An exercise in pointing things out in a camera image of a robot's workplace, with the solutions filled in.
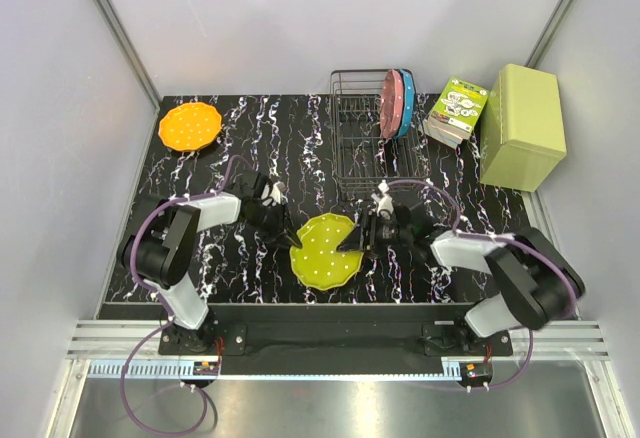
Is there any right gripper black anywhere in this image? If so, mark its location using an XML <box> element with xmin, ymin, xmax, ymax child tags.
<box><xmin>336</xmin><ymin>208</ymin><xmax>413</xmax><ymax>259</ymax></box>

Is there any green dotted plate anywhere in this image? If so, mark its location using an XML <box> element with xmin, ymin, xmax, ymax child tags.
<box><xmin>290</xmin><ymin>213</ymin><xmax>364</xmax><ymax>291</ymax></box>

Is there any black wire dish rack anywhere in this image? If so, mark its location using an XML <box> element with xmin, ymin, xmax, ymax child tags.
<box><xmin>330</xmin><ymin>69</ymin><xmax>427</xmax><ymax>201</ymax></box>

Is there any orange dotted plate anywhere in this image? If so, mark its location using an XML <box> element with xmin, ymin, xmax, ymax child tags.
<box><xmin>158</xmin><ymin>102</ymin><xmax>222</xmax><ymax>152</ymax></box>

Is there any pink dotted plate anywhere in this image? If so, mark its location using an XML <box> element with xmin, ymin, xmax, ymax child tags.
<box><xmin>379</xmin><ymin>69</ymin><xmax>404</xmax><ymax>140</ymax></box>

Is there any blue dotted plate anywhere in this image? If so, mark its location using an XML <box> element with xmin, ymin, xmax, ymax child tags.
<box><xmin>396</xmin><ymin>69</ymin><xmax>415</xmax><ymax>138</ymax></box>

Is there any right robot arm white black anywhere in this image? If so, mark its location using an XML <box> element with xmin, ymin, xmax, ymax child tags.
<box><xmin>337</xmin><ymin>205</ymin><xmax>585</xmax><ymax>355</ymax></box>

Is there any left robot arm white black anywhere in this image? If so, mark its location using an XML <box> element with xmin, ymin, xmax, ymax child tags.
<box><xmin>117</xmin><ymin>171</ymin><xmax>302</xmax><ymax>354</ymax></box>

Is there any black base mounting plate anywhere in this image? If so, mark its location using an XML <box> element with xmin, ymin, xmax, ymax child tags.
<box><xmin>159</xmin><ymin>321</ymin><xmax>513</xmax><ymax>357</ymax></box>

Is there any green book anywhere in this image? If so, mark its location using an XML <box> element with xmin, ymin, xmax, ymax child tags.
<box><xmin>422</xmin><ymin>77</ymin><xmax>489</xmax><ymax>148</ymax></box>

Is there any light green box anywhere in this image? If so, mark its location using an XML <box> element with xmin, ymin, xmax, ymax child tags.
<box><xmin>480</xmin><ymin>64</ymin><xmax>567</xmax><ymax>192</ymax></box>

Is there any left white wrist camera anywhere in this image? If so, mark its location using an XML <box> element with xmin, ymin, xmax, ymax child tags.
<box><xmin>261</xmin><ymin>181</ymin><xmax>286</xmax><ymax>206</ymax></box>

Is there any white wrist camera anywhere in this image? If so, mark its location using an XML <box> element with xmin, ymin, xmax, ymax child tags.
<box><xmin>261</xmin><ymin>181</ymin><xmax>286</xmax><ymax>206</ymax></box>
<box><xmin>371</xmin><ymin>180</ymin><xmax>394</xmax><ymax>219</ymax></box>

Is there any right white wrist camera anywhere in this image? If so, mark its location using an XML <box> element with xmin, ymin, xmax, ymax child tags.
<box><xmin>371</xmin><ymin>180</ymin><xmax>394</xmax><ymax>219</ymax></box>

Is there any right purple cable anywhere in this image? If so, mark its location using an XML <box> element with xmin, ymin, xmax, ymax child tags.
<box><xmin>382</xmin><ymin>179</ymin><xmax>581</xmax><ymax>393</ymax></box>

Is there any purple cable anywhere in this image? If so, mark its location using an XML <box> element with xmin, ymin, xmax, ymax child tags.
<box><xmin>382</xmin><ymin>179</ymin><xmax>581</xmax><ymax>393</ymax></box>
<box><xmin>121</xmin><ymin>155</ymin><xmax>256</xmax><ymax>432</ymax></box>

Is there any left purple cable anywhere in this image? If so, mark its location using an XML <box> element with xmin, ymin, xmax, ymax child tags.
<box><xmin>121</xmin><ymin>155</ymin><xmax>256</xmax><ymax>432</ymax></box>

